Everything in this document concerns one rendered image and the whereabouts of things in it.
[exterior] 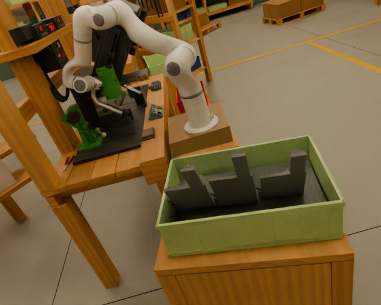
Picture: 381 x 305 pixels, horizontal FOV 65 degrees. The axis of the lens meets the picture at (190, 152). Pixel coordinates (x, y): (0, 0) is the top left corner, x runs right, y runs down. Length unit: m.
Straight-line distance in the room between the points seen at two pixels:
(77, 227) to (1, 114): 0.74
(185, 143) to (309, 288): 0.85
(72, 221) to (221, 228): 1.05
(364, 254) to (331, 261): 1.01
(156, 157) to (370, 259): 1.37
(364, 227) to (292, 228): 1.24
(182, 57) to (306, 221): 0.85
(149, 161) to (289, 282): 0.85
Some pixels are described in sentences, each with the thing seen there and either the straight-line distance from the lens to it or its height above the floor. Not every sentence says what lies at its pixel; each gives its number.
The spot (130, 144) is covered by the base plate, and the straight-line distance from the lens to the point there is 1.78.
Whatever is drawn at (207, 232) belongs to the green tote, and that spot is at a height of 0.90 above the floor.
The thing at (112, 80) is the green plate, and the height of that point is 1.18.
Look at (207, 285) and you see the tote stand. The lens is 1.22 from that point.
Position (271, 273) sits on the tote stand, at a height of 0.72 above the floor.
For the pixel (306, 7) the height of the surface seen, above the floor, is 0.19.
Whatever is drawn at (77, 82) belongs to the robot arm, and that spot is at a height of 1.30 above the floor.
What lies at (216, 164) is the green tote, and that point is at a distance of 1.37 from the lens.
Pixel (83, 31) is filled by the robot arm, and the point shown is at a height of 1.53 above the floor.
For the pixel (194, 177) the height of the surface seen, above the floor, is 1.10.
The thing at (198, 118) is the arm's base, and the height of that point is 1.01.
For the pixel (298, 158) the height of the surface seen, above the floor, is 1.12.
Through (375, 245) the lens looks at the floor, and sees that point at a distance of 2.19.
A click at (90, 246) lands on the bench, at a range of 2.01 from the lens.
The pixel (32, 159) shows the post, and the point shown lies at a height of 1.08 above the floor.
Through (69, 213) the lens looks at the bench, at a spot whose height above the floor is 0.70.
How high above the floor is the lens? 1.67
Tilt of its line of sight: 31 degrees down
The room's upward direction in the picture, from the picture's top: 17 degrees counter-clockwise
